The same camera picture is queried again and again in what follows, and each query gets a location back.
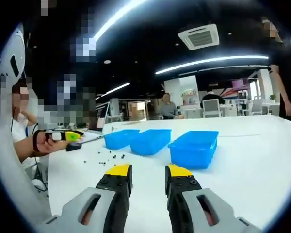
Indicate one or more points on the white ceiling air conditioner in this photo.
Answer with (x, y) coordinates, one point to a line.
(200, 37)

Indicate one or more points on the blue plastic bin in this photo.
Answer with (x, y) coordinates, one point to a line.
(148, 145)
(121, 140)
(191, 155)

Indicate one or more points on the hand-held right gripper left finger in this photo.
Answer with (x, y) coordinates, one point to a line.
(111, 194)

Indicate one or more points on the round ceiling fixture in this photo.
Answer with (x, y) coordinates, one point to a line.
(107, 61)

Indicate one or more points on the small black resistors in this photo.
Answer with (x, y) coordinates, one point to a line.
(122, 156)

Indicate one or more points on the curved ceiling light strip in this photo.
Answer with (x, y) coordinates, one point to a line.
(220, 59)

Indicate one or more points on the person's light grey shirt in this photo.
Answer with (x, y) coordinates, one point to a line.
(9, 170)

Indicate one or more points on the potted green plant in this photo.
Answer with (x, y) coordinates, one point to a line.
(272, 98)

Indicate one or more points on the person's left hand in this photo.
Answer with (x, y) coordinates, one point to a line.
(46, 145)

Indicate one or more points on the purple wall screen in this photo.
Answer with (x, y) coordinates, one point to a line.
(238, 85)

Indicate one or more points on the white display partition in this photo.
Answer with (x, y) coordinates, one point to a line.
(174, 89)

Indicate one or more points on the white office chair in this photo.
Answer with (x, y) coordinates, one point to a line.
(212, 109)

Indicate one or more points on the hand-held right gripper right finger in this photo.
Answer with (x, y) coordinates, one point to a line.
(184, 194)

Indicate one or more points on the black computer mouse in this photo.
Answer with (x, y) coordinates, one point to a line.
(74, 146)

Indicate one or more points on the short ceiling light strip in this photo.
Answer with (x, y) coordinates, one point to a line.
(116, 89)

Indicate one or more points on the long ceiling light strip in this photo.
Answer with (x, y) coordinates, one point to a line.
(111, 21)

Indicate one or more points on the white chest device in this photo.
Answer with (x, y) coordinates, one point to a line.
(12, 48)

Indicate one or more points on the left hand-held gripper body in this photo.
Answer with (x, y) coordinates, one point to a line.
(57, 136)

